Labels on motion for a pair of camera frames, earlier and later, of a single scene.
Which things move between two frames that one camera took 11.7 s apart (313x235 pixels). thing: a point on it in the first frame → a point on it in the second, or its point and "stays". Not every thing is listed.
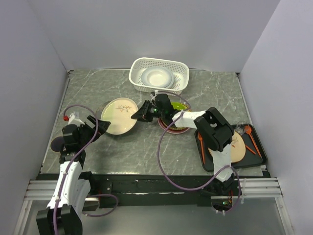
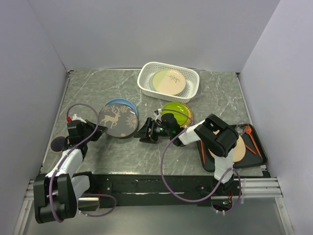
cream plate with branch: (118, 112) → (169, 82)
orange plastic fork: (201, 139) stays
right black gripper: (143, 113) → (150, 137)
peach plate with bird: (237, 148) stays
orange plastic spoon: (248, 129) stays
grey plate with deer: (100, 110) → (120, 120)
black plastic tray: (255, 153) stays
